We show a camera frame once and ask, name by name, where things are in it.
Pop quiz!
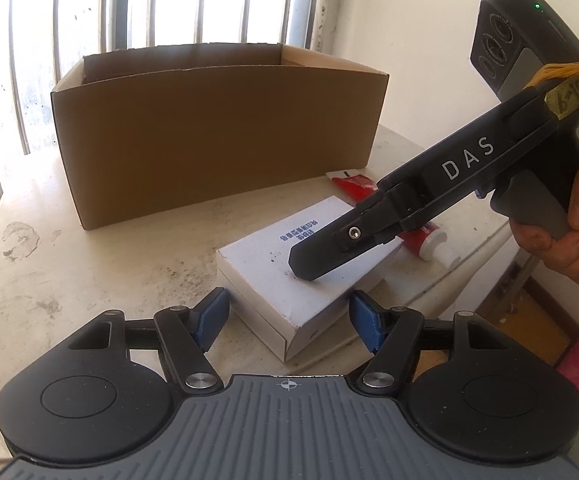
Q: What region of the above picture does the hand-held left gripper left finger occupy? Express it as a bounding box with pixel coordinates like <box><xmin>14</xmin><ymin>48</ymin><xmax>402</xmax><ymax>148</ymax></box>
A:
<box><xmin>64</xmin><ymin>287</ymin><xmax>229</xmax><ymax>393</ymax></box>

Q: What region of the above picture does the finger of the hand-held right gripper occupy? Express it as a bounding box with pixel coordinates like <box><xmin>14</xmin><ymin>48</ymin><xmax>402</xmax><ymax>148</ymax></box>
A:
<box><xmin>288</xmin><ymin>185</ymin><xmax>435</xmax><ymax>281</ymax></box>

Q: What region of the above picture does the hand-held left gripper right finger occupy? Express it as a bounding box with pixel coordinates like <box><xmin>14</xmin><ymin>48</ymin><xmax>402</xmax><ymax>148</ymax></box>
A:
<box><xmin>350</xmin><ymin>292</ymin><xmax>517</xmax><ymax>393</ymax></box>

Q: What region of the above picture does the white rectangular box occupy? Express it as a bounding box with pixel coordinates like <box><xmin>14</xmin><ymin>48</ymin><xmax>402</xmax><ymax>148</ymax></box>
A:
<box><xmin>216</xmin><ymin>196</ymin><xmax>404</xmax><ymax>362</ymax></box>

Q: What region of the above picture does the red toothpaste tube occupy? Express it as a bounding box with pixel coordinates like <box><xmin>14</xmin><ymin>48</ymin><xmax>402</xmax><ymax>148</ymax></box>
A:
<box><xmin>326</xmin><ymin>170</ymin><xmax>463</xmax><ymax>269</ymax></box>

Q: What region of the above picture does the brown cardboard box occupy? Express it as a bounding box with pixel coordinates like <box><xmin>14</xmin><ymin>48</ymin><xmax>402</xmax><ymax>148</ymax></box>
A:
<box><xmin>50</xmin><ymin>42</ymin><xmax>390</xmax><ymax>231</ymax></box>

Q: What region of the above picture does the metal rack frame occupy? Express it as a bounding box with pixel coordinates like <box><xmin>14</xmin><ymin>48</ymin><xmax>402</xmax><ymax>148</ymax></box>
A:
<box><xmin>507</xmin><ymin>255</ymin><xmax>537</xmax><ymax>311</ymax></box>

